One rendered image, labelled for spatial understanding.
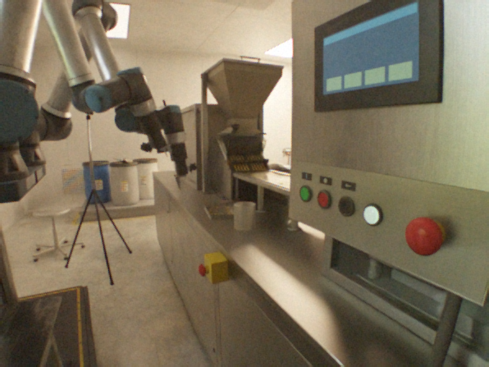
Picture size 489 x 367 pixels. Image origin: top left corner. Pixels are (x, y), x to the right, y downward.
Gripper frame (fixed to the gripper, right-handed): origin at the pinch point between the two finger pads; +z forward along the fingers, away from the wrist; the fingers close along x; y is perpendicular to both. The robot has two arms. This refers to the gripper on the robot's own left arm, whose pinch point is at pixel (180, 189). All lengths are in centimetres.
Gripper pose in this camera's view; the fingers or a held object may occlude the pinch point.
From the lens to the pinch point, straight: 124.4
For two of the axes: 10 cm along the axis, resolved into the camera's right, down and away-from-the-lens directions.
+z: 1.4, 9.6, 2.3
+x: -3.8, -1.6, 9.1
